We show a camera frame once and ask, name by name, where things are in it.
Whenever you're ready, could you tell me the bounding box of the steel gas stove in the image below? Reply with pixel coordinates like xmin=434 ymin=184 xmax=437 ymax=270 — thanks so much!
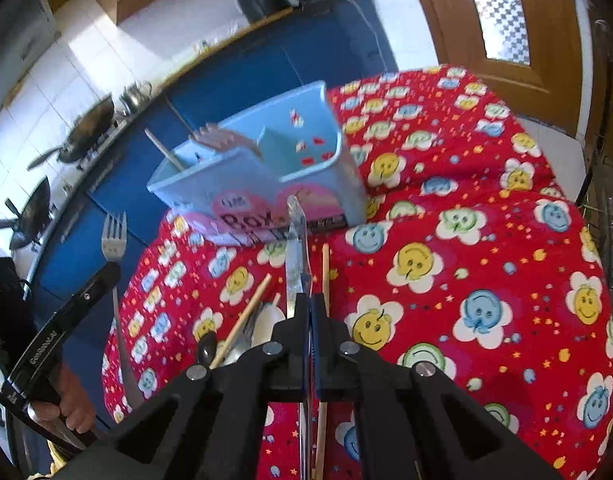
xmin=16 ymin=110 xmax=132 ymax=281

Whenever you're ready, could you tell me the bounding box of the red smiley flower tablecloth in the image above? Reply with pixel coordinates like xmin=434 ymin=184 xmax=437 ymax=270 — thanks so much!
xmin=101 ymin=64 xmax=613 ymax=480

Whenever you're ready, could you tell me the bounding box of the wooden door with glass pane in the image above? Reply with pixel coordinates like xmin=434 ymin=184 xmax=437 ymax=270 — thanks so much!
xmin=401 ymin=0 xmax=597 ymax=136

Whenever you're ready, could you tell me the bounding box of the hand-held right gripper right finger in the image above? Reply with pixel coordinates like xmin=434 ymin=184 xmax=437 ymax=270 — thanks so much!
xmin=311 ymin=293 xmax=562 ymax=480

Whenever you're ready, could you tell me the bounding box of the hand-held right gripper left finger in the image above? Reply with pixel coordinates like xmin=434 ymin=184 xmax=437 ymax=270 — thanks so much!
xmin=51 ymin=292 xmax=310 ymax=480

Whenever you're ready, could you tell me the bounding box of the metal fork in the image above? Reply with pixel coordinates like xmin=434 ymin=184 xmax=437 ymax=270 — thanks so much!
xmin=100 ymin=211 xmax=146 ymax=408
xmin=191 ymin=126 xmax=264 ymax=162

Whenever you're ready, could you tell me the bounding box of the metal table knife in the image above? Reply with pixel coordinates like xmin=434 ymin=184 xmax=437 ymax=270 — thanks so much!
xmin=285 ymin=195 xmax=312 ymax=480

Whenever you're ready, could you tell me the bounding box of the black wok with lid knob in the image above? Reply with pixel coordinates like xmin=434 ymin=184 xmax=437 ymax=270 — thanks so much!
xmin=0 ymin=176 xmax=52 ymax=251

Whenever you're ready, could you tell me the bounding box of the metal spoon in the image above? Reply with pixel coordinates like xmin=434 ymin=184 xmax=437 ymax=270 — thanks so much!
xmin=221 ymin=305 xmax=265 ymax=366

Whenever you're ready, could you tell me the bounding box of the white cable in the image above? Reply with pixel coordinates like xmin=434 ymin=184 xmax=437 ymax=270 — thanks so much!
xmin=331 ymin=0 xmax=394 ymax=73

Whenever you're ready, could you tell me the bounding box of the blue kitchen cabinet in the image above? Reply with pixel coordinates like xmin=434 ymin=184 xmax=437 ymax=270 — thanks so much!
xmin=24 ymin=0 xmax=399 ymax=431

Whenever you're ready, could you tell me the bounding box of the black spoon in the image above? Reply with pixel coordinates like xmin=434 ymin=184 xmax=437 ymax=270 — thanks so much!
xmin=196 ymin=335 xmax=218 ymax=368

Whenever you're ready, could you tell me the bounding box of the dark metal rack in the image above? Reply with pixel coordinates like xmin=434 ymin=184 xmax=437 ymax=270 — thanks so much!
xmin=576 ymin=20 xmax=613 ymax=281

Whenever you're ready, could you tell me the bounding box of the person's left hand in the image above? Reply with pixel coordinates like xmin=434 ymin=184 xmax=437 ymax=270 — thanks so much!
xmin=26 ymin=360 xmax=100 ymax=436

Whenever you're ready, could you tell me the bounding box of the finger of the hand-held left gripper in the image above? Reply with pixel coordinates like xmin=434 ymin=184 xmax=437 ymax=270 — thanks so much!
xmin=53 ymin=264 xmax=122 ymax=329

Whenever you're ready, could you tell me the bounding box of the light blue utensil box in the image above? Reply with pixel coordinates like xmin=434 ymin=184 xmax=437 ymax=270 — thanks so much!
xmin=146 ymin=80 xmax=369 ymax=248

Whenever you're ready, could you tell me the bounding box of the black wok with long handle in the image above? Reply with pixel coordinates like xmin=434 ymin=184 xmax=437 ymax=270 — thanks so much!
xmin=26 ymin=94 xmax=116 ymax=170

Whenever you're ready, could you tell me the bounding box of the steel kettle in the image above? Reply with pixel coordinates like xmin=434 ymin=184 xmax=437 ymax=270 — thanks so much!
xmin=119 ymin=80 xmax=153 ymax=116

